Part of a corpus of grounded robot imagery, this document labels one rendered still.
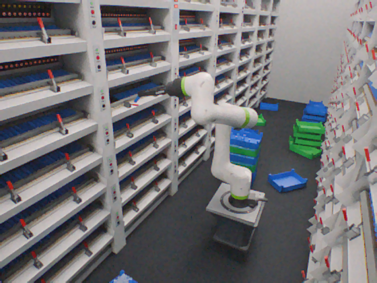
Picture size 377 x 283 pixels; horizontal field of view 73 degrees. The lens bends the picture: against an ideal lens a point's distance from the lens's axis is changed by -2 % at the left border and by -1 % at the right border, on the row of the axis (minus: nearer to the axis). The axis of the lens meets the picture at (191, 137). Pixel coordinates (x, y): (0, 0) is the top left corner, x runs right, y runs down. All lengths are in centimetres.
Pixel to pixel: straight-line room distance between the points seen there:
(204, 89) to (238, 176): 70
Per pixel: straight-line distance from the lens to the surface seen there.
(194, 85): 117
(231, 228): 184
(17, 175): 134
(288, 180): 272
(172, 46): 184
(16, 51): 111
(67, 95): 124
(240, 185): 168
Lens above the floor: 144
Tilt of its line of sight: 25 degrees down
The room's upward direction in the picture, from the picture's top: 2 degrees clockwise
